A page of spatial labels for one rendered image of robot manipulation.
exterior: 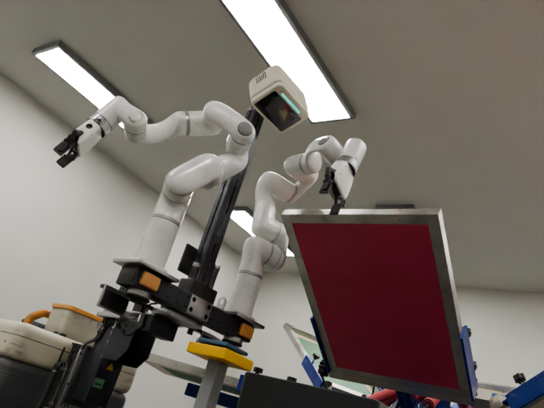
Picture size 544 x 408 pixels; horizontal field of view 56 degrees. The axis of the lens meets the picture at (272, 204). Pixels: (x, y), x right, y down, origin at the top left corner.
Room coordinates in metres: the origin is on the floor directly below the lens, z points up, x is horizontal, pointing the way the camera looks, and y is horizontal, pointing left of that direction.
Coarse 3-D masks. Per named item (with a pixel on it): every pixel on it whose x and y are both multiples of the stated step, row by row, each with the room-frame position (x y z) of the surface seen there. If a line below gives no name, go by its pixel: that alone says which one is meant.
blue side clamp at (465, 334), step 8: (464, 328) 1.73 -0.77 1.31; (464, 336) 1.72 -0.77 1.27; (464, 344) 1.73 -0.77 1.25; (464, 352) 1.75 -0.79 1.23; (464, 360) 1.78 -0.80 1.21; (472, 360) 1.83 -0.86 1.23; (472, 368) 1.84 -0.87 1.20; (472, 376) 1.85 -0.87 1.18; (472, 384) 1.86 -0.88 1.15; (472, 392) 1.88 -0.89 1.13; (472, 400) 1.90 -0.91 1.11
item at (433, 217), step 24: (288, 216) 1.75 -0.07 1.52; (312, 216) 1.68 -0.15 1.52; (336, 216) 1.62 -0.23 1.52; (360, 216) 1.57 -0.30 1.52; (384, 216) 1.51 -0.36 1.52; (408, 216) 1.46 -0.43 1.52; (432, 216) 1.41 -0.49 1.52; (432, 240) 1.48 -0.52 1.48; (312, 312) 2.07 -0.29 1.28; (456, 312) 1.65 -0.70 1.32; (456, 336) 1.73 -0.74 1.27; (456, 360) 1.82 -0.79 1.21; (408, 384) 2.06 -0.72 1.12
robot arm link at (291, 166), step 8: (288, 160) 1.77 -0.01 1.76; (296, 160) 1.72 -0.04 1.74; (288, 168) 1.77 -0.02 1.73; (296, 168) 1.73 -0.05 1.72; (296, 176) 1.80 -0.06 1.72; (304, 176) 1.80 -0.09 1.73; (312, 176) 1.80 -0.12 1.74; (296, 184) 1.88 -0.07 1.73; (304, 184) 1.84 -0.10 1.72; (312, 184) 1.83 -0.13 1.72; (296, 192) 1.88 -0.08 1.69; (304, 192) 1.86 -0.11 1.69; (296, 200) 1.90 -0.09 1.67
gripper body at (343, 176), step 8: (336, 168) 1.44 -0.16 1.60; (344, 168) 1.44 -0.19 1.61; (352, 168) 1.47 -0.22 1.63; (336, 176) 1.42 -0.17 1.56; (344, 176) 1.45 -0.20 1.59; (352, 176) 1.49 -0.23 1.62; (336, 184) 1.44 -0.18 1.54; (344, 184) 1.46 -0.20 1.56; (336, 192) 1.48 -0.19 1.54; (344, 192) 1.47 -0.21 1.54
